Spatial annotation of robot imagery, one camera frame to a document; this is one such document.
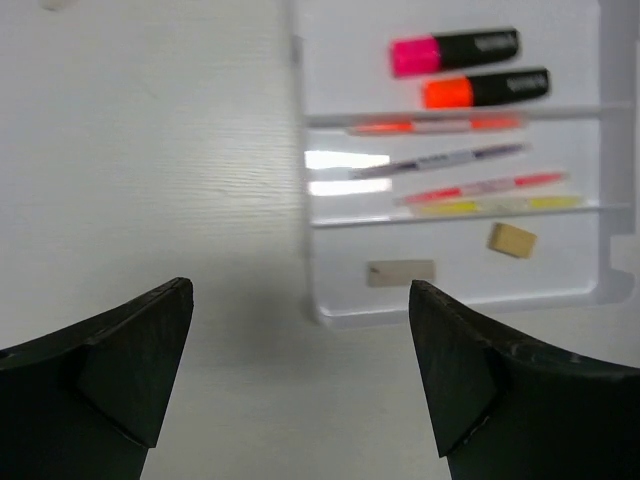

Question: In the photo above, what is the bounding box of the pink black highlighter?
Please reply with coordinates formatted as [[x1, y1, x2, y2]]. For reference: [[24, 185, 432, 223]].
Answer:
[[389, 27, 520, 78]]

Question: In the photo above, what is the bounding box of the white eraser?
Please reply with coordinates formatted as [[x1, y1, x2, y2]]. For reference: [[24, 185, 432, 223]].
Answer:
[[366, 260, 436, 288]]

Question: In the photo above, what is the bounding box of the pink pen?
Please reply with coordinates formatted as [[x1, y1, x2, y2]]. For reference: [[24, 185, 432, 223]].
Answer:
[[393, 171, 569, 206], [346, 115, 525, 136]]

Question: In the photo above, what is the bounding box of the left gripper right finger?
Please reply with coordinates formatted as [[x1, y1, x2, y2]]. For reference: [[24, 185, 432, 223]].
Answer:
[[408, 280, 639, 479]]

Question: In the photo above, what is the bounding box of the grey thin pen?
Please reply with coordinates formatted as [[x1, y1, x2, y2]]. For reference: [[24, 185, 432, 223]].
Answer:
[[349, 143, 528, 180]]

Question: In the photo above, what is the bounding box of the tan eraser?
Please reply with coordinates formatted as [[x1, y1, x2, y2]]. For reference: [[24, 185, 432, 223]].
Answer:
[[487, 222, 538, 259]]

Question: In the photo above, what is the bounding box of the yellow pen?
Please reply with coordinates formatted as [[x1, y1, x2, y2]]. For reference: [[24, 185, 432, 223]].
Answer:
[[411, 195, 584, 216]]

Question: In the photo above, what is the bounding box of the white tiered organizer tray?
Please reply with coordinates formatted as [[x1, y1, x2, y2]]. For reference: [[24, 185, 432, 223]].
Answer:
[[288, 1, 639, 328]]

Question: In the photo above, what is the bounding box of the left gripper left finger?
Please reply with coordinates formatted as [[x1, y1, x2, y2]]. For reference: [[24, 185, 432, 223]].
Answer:
[[1, 278, 194, 479]]

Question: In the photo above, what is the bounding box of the orange-capped black marker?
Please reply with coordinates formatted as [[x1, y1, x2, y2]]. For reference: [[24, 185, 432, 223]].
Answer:
[[422, 68, 551, 109]]

